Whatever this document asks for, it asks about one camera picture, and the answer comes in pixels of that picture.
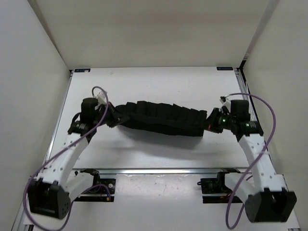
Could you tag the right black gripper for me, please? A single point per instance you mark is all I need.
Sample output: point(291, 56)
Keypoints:
point(211, 121)

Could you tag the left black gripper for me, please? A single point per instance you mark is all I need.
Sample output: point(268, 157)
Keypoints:
point(117, 117)

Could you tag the black pleated skirt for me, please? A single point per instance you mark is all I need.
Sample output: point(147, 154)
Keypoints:
point(164, 118)

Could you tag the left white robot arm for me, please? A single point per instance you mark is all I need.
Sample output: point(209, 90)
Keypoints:
point(52, 192)

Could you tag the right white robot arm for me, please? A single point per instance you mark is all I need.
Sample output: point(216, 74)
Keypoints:
point(266, 199)

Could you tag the right blue corner label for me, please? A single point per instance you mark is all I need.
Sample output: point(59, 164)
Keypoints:
point(224, 68)

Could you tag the blue corner label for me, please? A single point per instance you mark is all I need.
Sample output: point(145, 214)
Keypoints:
point(224, 68)
point(82, 70)

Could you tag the left blue corner label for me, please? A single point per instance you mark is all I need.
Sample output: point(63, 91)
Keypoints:
point(82, 70)

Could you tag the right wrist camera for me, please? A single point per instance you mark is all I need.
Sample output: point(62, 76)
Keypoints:
point(225, 105)

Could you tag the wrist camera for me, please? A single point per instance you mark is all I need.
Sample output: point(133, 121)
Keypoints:
point(101, 97)
point(225, 105)

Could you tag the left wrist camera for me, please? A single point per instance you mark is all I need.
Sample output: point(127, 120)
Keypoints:
point(101, 97)

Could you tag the front aluminium rail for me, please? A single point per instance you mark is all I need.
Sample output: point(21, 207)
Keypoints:
point(160, 171)

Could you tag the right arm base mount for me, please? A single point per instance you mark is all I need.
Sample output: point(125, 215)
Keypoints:
point(214, 190)

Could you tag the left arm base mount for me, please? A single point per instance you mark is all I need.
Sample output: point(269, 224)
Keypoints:
point(101, 187)

